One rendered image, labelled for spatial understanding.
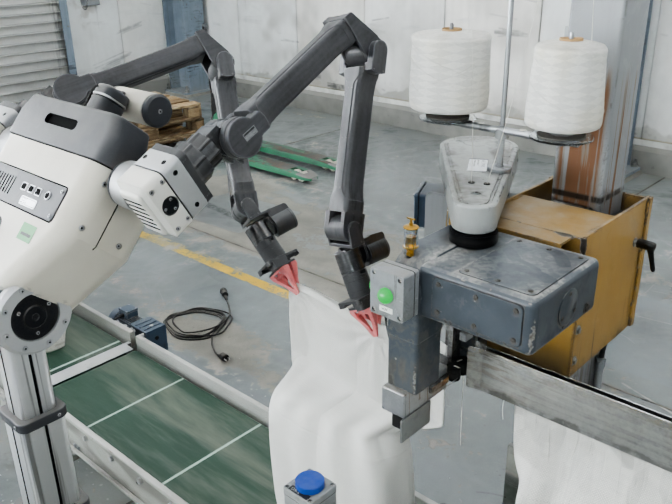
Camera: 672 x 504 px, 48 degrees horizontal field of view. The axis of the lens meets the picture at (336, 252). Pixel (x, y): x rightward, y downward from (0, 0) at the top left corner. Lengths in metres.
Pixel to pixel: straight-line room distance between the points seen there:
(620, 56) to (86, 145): 1.04
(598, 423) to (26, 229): 1.11
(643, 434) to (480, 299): 0.38
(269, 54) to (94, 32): 2.06
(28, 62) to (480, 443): 7.18
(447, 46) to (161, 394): 1.71
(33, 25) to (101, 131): 7.71
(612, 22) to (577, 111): 0.25
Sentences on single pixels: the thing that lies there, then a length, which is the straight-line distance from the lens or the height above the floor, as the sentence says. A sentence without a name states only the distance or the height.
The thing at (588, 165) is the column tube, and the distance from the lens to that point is 1.67.
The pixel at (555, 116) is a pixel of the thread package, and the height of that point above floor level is 1.56.
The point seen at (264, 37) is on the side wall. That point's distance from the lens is 9.23.
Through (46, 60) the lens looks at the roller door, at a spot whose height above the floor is 0.61.
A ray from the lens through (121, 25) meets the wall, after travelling 9.79.
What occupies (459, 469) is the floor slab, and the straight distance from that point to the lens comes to 2.99.
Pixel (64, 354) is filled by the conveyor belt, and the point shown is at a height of 0.38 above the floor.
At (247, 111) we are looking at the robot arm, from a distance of 1.45.
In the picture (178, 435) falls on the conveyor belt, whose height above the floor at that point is 0.38.
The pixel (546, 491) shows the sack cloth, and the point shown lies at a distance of 1.57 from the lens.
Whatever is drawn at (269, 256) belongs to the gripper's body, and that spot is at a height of 1.14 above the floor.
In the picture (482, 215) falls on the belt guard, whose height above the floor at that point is 1.40.
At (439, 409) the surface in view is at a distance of 1.69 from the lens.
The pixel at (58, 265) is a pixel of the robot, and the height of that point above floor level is 1.31.
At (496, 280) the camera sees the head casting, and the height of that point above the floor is 1.34.
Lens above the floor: 1.87
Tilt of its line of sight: 23 degrees down
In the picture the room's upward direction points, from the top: 1 degrees counter-clockwise
